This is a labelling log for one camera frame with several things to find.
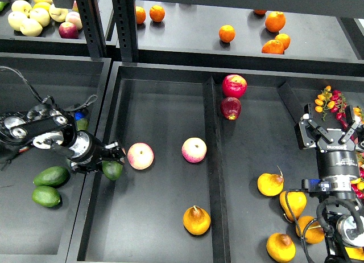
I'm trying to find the orange tomato cluster right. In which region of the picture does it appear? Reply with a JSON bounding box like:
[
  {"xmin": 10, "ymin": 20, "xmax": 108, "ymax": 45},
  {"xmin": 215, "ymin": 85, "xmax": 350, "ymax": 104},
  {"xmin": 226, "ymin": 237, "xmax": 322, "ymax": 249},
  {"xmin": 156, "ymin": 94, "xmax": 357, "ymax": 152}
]
[{"xmin": 353, "ymin": 106, "xmax": 364, "ymax": 125}]

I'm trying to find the black right fruit shelf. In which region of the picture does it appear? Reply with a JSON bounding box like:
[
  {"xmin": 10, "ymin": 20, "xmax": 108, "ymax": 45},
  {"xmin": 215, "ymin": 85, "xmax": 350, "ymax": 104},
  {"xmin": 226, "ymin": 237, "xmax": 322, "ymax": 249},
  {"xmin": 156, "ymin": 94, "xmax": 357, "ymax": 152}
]
[{"xmin": 105, "ymin": 0, "xmax": 364, "ymax": 77}]

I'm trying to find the black left fruit shelf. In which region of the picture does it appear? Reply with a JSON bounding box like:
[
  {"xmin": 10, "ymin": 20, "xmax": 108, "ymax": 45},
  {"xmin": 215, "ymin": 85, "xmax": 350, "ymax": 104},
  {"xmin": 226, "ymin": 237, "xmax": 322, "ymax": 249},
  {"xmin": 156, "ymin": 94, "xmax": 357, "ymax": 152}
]
[{"xmin": 1, "ymin": 0, "xmax": 117, "ymax": 57}]

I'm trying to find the dark green avocado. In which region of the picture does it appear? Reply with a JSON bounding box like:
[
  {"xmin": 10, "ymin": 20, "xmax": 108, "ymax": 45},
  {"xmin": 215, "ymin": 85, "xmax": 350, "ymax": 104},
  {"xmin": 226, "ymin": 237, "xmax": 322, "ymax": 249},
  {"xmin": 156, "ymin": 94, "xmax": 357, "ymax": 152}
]
[{"xmin": 102, "ymin": 161, "xmax": 123, "ymax": 181}]

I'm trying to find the dark red apple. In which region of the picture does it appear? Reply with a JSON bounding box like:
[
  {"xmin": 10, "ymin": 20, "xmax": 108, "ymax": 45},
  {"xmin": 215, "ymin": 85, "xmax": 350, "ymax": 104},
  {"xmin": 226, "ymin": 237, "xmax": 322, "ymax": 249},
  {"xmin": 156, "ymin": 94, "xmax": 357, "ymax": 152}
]
[{"xmin": 220, "ymin": 97, "xmax": 242, "ymax": 121}]

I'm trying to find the yellow pear with brown top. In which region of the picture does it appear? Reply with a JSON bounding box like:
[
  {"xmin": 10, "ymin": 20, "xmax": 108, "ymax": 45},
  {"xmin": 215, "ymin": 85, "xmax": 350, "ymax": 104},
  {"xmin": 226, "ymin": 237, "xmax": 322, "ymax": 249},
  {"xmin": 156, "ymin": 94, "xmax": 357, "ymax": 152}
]
[{"xmin": 183, "ymin": 206, "xmax": 211, "ymax": 236}]

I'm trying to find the pink apple right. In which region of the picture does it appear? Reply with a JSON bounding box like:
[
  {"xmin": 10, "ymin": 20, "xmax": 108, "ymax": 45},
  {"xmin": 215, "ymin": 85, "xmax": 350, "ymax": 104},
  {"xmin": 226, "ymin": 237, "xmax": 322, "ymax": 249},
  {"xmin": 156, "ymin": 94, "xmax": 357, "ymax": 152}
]
[{"xmin": 181, "ymin": 137, "xmax": 207, "ymax": 163}]

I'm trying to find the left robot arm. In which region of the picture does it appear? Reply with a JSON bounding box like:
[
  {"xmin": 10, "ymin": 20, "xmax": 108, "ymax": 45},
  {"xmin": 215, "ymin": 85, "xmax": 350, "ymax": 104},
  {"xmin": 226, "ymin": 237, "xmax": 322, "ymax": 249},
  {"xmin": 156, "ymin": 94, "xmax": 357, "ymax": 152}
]
[{"xmin": 1, "ymin": 66, "xmax": 126, "ymax": 174}]

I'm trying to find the lower tomato cluster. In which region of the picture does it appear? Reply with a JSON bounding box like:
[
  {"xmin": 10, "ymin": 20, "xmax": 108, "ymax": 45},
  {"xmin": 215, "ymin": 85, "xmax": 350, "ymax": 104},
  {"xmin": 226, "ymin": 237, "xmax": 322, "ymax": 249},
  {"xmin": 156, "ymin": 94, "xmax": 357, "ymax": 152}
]
[{"xmin": 351, "ymin": 152, "xmax": 363, "ymax": 200}]

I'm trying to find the green avocado lowest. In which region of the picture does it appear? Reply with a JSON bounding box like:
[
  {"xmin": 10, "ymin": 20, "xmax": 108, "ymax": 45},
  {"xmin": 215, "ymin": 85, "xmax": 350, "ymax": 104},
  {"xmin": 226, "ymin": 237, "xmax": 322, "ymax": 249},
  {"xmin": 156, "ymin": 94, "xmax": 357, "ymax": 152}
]
[{"xmin": 32, "ymin": 186, "xmax": 61, "ymax": 208}]

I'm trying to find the cherry tomato vine cluster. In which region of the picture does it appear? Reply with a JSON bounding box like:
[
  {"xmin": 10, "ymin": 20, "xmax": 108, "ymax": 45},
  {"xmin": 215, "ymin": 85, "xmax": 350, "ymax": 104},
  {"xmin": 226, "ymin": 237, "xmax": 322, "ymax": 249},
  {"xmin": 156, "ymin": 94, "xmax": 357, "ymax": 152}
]
[{"xmin": 314, "ymin": 85, "xmax": 347, "ymax": 121}]

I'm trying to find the orange lower right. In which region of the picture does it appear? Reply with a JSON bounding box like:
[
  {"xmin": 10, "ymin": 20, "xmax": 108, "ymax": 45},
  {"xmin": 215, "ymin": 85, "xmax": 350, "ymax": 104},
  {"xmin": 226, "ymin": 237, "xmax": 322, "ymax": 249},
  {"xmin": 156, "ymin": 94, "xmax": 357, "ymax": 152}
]
[{"xmin": 261, "ymin": 39, "xmax": 284, "ymax": 54}]

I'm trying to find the orange right small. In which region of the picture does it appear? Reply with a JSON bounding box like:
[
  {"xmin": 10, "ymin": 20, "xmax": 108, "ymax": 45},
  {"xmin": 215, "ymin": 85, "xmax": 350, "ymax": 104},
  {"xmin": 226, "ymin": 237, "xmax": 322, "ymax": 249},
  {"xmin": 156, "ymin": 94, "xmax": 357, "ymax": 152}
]
[{"xmin": 275, "ymin": 33, "xmax": 291, "ymax": 50}]

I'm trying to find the pink apple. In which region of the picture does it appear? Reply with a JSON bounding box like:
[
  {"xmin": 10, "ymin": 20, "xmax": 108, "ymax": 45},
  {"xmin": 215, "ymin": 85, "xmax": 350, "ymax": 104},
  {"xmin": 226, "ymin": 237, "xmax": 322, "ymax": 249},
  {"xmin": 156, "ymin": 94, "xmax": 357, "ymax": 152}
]
[
  {"xmin": 127, "ymin": 142, "xmax": 154, "ymax": 170},
  {"xmin": 181, "ymin": 137, "xmax": 207, "ymax": 163}
]

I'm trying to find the red chili pepper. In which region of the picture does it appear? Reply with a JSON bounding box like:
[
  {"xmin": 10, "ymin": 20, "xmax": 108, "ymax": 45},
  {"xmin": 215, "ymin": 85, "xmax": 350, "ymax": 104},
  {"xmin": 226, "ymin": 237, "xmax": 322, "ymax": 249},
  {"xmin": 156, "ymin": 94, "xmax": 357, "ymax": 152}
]
[{"xmin": 340, "ymin": 118, "xmax": 349, "ymax": 131}]

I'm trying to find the yellow pear bottom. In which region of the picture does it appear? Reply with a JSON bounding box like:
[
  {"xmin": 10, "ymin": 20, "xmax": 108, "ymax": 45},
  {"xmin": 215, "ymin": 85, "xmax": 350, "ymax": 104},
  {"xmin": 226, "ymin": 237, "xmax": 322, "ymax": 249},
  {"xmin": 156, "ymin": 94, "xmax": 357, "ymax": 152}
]
[{"xmin": 266, "ymin": 233, "xmax": 296, "ymax": 262}]

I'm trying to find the orange center shelf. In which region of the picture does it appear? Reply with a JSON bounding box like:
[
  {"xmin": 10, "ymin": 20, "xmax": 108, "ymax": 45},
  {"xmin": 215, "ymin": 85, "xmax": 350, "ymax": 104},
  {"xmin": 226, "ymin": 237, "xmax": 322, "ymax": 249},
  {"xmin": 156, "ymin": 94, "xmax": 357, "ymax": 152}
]
[{"xmin": 218, "ymin": 24, "xmax": 236, "ymax": 43}]

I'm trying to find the black left tray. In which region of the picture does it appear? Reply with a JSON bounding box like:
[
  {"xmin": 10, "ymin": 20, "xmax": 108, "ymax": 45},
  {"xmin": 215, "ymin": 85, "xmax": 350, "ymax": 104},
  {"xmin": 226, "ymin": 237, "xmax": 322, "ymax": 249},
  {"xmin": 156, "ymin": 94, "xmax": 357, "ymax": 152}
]
[{"xmin": 1, "ymin": 53, "xmax": 111, "ymax": 262}]

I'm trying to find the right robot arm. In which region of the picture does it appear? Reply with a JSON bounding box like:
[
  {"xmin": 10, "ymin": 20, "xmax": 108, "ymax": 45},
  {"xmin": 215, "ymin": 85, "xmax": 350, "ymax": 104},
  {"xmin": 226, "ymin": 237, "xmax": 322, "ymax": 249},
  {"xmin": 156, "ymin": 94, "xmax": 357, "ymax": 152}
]
[{"xmin": 286, "ymin": 104, "xmax": 363, "ymax": 262}]

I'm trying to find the black shelf post left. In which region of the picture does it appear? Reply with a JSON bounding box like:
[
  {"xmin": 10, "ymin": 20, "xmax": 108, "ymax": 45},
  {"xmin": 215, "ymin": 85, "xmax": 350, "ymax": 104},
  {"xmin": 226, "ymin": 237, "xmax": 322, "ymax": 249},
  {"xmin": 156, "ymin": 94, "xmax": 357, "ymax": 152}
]
[{"xmin": 76, "ymin": 0, "xmax": 107, "ymax": 59}]

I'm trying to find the black tray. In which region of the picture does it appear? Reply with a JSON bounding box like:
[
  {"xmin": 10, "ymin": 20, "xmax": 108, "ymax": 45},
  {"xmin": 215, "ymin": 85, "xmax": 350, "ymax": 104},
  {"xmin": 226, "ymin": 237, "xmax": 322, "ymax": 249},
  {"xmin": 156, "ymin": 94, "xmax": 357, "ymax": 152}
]
[
  {"xmin": 1, "ymin": 53, "xmax": 111, "ymax": 262},
  {"xmin": 67, "ymin": 63, "xmax": 363, "ymax": 262}
]

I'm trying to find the orange partly hidden top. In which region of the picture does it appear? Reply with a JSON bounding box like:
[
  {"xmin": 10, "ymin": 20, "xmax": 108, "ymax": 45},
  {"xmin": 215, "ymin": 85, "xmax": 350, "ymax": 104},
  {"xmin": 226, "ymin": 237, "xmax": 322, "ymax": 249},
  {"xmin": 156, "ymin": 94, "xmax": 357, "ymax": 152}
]
[{"xmin": 253, "ymin": 10, "xmax": 267, "ymax": 15}]

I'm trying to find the pale yellow apple front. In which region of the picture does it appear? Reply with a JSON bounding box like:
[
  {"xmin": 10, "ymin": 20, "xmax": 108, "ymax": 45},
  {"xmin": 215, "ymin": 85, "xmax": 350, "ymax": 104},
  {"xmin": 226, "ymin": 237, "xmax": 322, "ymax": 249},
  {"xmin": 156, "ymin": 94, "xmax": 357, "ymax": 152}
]
[{"xmin": 19, "ymin": 18, "xmax": 43, "ymax": 37}]

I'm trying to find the green avocado lower upper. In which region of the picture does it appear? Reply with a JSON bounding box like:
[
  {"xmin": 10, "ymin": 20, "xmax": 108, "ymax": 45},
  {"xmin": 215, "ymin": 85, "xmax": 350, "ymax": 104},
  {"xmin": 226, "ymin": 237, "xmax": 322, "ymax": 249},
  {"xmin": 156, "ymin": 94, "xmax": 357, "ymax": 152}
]
[{"xmin": 33, "ymin": 166, "xmax": 69, "ymax": 187}]

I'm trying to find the red apple on shelf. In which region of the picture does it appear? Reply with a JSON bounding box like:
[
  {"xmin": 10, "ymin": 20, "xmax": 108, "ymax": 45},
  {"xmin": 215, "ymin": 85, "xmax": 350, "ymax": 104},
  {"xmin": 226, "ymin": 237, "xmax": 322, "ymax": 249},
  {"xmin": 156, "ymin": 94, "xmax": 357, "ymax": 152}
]
[{"xmin": 59, "ymin": 22, "xmax": 78, "ymax": 39}]

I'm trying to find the pink apple left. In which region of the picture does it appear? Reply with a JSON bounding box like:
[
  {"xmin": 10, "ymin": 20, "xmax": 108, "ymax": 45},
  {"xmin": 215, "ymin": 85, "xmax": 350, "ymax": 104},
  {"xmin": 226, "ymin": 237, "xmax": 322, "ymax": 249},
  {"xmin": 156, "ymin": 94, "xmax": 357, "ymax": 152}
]
[{"xmin": 127, "ymin": 142, "xmax": 154, "ymax": 170}]

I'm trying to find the black center tray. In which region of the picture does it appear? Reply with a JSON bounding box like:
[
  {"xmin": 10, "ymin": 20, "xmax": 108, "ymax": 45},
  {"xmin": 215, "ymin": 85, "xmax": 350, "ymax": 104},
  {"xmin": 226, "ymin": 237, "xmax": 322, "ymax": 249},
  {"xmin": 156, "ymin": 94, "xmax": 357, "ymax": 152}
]
[{"xmin": 67, "ymin": 63, "xmax": 363, "ymax": 262}]

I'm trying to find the orange far left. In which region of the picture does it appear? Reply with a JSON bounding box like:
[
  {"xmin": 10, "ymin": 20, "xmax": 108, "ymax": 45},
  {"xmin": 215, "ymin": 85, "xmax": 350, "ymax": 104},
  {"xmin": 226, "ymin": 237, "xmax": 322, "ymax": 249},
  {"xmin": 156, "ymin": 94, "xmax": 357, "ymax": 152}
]
[{"xmin": 135, "ymin": 6, "xmax": 146, "ymax": 24}]

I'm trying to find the yellow pear far right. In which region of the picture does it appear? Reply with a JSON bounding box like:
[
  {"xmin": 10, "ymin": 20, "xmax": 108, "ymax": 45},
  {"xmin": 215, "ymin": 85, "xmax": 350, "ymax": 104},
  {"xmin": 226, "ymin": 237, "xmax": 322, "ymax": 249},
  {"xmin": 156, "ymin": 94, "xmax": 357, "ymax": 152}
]
[{"xmin": 345, "ymin": 247, "xmax": 364, "ymax": 261}]

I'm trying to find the black shelf post right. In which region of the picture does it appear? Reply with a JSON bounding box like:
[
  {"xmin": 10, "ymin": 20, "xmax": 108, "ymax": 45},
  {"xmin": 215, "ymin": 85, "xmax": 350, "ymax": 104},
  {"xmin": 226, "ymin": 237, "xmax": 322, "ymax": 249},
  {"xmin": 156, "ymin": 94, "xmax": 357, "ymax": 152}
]
[{"xmin": 112, "ymin": 0, "xmax": 139, "ymax": 62}]

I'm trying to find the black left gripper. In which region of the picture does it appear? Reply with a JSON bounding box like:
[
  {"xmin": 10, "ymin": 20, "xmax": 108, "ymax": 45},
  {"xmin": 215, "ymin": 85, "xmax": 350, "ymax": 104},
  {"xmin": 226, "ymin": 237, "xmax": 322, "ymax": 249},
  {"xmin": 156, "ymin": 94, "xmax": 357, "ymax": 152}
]
[{"xmin": 69, "ymin": 131, "xmax": 126, "ymax": 174}]

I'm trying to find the black shelf post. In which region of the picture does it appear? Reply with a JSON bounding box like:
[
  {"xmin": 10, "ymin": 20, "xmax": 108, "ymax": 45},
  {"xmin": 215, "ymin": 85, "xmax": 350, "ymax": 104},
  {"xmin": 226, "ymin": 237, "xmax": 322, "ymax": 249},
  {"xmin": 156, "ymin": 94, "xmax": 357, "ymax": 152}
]
[
  {"xmin": 76, "ymin": 0, "xmax": 107, "ymax": 59},
  {"xmin": 112, "ymin": 0, "xmax": 139, "ymax": 62}
]

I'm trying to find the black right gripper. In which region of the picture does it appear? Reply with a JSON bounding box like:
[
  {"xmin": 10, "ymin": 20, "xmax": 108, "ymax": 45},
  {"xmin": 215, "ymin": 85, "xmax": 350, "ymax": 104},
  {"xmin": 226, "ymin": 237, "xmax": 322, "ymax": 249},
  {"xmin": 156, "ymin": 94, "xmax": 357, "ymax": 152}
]
[{"xmin": 295, "ymin": 104, "xmax": 363, "ymax": 180}]

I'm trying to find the black fruit shelf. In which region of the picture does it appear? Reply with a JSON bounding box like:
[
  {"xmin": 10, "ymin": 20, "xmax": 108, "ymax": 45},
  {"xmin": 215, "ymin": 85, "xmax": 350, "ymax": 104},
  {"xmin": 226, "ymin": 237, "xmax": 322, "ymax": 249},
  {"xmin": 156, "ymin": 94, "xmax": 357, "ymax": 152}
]
[
  {"xmin": 105, "ymin": 0, "xmax": 364, "ymax": 77},
  {"xmin": 1, "ymin": 0, "xmax": 117, "ymax": 57}
]

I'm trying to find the green avocado upper right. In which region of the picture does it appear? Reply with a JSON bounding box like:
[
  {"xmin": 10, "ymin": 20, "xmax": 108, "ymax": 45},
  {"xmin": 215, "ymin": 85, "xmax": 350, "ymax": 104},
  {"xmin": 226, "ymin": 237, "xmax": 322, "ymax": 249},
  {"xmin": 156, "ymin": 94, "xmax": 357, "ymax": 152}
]
[{"xmin": 76, "ymin": 118, "xmax": 89, "ymax": 131}]

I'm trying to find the bright red apple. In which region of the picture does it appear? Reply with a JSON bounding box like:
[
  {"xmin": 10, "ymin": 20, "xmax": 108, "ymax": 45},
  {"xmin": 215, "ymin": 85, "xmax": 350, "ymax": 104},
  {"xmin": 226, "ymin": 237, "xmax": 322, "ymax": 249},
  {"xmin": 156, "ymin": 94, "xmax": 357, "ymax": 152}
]
[{"xmin": 222, "ymin": 74, "xmax": 247, "ymax": 98}]

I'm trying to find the pale pink peach shelf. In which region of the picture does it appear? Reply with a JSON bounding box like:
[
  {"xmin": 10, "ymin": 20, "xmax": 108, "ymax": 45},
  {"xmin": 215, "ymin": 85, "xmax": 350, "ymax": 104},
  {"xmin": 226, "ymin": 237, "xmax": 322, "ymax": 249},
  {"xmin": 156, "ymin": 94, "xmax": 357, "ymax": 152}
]
[{"xmin": 65, "ymin": 11, "xmax": 82, "ymax": 30}]

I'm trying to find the large orange upper right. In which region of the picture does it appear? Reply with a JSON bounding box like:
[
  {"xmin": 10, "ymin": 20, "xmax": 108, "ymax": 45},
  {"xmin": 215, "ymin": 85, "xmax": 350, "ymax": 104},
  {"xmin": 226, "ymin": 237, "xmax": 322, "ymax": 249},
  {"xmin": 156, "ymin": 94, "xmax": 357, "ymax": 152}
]
[{"xmin": 265, "ymin": 11, "xmax": 286, "ymax": 32}]

